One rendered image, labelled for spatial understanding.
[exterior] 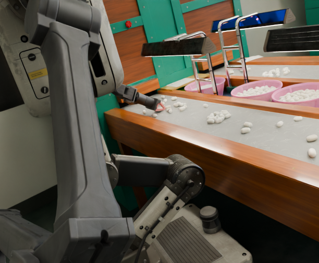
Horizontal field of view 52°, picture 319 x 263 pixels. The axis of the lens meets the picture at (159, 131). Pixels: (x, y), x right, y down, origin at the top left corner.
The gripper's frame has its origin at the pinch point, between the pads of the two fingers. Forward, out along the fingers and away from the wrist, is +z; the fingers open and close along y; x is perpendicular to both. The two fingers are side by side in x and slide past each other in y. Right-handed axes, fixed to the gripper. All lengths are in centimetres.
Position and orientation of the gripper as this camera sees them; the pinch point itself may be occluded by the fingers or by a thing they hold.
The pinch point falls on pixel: (163, 108)
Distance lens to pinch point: 189.8
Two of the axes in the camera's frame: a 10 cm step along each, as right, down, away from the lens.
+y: -5.2, -1.9, 8.4
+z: 7.9, 2.8, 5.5
